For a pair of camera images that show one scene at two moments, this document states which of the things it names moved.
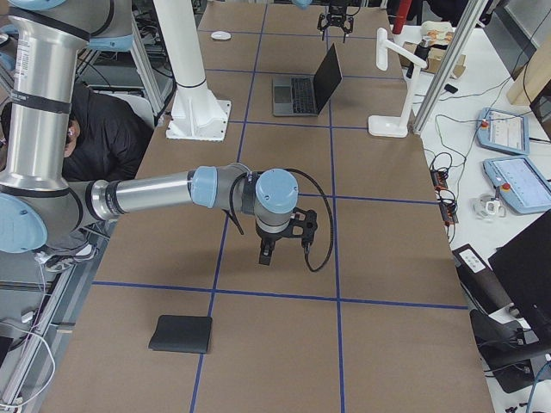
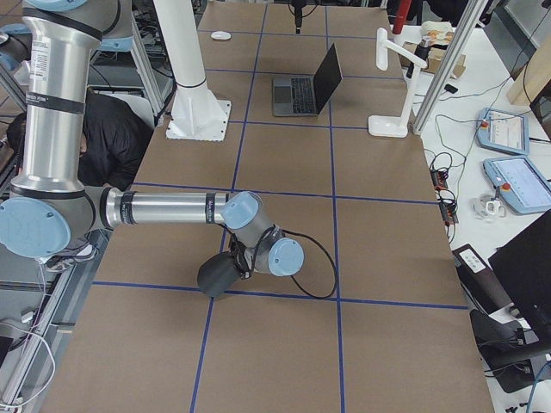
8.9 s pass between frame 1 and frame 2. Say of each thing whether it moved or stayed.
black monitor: stayed
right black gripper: moved
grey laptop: stayed
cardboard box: stayed
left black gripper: moved
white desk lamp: stayed
